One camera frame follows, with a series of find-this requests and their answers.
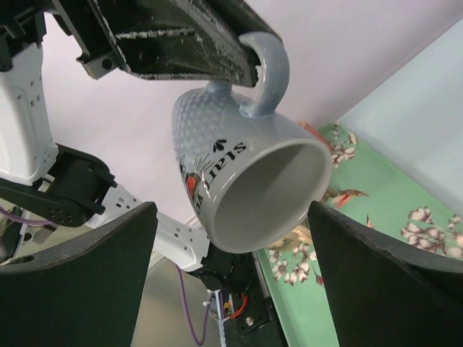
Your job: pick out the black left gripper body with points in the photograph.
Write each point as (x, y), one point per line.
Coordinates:
(23, 23)

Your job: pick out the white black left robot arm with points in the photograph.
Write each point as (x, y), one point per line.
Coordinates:
(60, 184)

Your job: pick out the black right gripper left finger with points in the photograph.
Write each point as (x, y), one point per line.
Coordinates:
(83, 292)

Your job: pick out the light blue coffee mug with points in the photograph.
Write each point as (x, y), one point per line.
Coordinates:
(250, 173)

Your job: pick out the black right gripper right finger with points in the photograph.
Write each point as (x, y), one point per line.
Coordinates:
(382, 291)

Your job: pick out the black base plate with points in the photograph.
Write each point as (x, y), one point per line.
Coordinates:
(259, 324)

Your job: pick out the green floral tray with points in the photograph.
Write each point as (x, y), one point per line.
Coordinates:
(372, 191)

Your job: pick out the grey slotted cable duct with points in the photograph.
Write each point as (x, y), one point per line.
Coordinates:
(216, 311)

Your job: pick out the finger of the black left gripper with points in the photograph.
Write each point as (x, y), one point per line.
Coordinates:
(241, 17)
(175, 40)

